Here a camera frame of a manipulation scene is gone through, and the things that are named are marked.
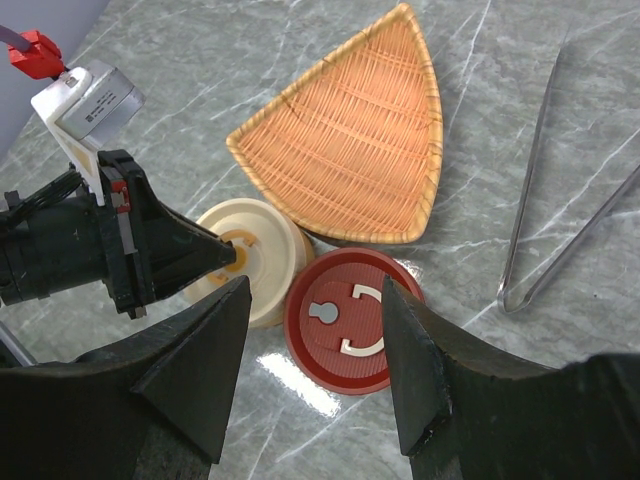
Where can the red lid with white handle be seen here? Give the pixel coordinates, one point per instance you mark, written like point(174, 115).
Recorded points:
point(334, 328)

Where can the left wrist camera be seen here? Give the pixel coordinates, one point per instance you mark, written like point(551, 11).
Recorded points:
point(85, 108)

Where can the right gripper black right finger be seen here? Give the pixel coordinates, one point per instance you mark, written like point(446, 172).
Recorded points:
point(465, 409)

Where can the metal tongs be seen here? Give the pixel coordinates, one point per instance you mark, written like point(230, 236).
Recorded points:
point(581, 161)

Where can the cream lid with orange handle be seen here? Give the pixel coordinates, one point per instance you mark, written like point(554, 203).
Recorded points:
point(251, 226)

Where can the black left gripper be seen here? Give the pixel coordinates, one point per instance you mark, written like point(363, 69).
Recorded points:
point(63, 236)

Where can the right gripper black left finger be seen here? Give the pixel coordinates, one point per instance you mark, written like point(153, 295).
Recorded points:
point(154, 405)

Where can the woven bamboo tray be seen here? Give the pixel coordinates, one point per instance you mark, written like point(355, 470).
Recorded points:
point(353, 148)

